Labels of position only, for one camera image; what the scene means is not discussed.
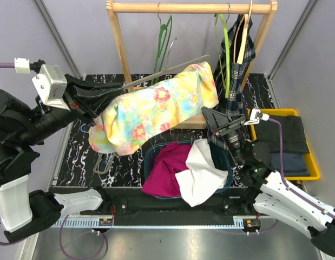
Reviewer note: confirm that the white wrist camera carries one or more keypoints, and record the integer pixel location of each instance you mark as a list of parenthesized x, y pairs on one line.
[(50, 83), (255, 116)]

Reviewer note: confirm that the black knitted cloth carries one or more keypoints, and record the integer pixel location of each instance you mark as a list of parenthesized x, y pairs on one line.
[(294, 140)]

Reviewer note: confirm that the navy plaid skirt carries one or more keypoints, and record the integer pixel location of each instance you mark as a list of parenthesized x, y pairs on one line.
[(233, 105)]

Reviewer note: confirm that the magenta pleated skirt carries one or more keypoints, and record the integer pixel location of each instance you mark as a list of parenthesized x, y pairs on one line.
[(162, 181)]

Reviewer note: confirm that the wooden hanger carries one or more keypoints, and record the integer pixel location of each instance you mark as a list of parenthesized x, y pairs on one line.
[(241, 36)]

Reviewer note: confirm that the grey plastic hanger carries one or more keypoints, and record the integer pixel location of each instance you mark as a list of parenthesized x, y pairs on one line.
[(203, 58), (103, 163)]

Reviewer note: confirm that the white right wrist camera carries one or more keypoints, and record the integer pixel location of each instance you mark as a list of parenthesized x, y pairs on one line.
[(255, 116)]

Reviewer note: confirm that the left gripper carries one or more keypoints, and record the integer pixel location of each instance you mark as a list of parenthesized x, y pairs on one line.
[(88, 102)]

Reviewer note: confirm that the dark blue folded cloth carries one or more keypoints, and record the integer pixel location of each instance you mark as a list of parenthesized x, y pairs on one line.
[(293, 164)]

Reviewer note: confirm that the light blue plastic hanger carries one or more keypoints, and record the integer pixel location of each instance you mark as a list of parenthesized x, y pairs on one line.
[(97, 166)]

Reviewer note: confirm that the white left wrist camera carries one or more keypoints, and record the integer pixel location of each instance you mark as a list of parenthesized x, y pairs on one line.
[(50, 83)]

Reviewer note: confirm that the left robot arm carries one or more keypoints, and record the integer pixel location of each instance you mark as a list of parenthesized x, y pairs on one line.
[(24, 213)]

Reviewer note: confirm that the pastel floral skirt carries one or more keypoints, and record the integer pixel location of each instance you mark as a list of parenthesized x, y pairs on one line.
[(132, 119)]

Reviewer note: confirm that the dark green plastic hanger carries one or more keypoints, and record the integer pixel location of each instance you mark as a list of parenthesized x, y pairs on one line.
[(163, 40)]

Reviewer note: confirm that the wooden clothes rack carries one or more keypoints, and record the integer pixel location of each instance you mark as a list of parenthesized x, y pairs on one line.
[(266, 10)]

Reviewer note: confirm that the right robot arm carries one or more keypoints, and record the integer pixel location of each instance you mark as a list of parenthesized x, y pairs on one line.
[(268, 191)]

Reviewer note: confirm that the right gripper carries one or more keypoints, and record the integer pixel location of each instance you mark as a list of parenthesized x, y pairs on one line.
[(217, 122)]

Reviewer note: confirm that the lime green plastic hanger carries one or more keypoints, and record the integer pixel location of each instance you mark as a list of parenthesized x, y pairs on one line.
[(224, 61)]

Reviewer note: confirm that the white skirt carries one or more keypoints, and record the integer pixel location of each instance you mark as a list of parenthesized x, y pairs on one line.
[(207, 172)]

